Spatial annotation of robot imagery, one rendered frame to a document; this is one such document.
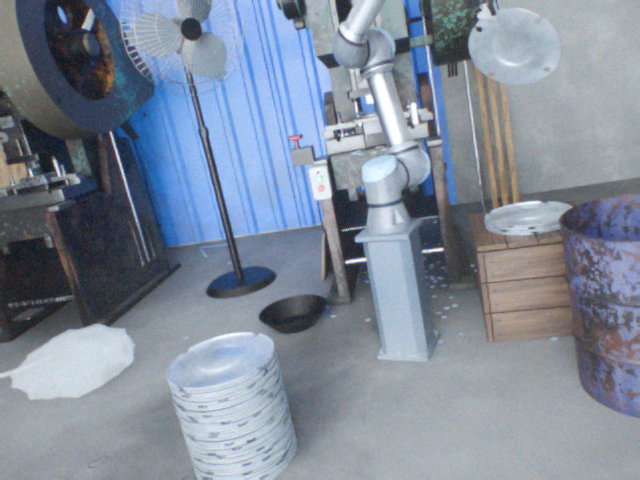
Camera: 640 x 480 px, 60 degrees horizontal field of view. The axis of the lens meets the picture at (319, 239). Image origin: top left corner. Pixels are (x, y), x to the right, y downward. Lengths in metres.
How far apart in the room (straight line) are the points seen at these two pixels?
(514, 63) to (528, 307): 0.80
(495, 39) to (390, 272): 0.82
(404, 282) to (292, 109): 2.16
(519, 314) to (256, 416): 0.96
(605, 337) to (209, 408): 1.00
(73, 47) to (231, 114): 1.30
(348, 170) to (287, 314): 0.69
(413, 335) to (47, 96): 1.82
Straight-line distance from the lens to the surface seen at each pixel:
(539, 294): 1.96
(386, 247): 1.81
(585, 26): 3.86
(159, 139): 4.10
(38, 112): 2.79
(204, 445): 1.52
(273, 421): 1.51
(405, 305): 1.87
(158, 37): 2.77
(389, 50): 1.94
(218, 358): 1.54
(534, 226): 1.93
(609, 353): 1.60
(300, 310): 2.48
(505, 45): 1.98
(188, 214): 4.11
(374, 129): 2.41
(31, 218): 3.04
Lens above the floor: 0.96
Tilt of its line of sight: 16 degrees down
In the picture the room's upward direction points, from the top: 12 degrees counter-clockwise
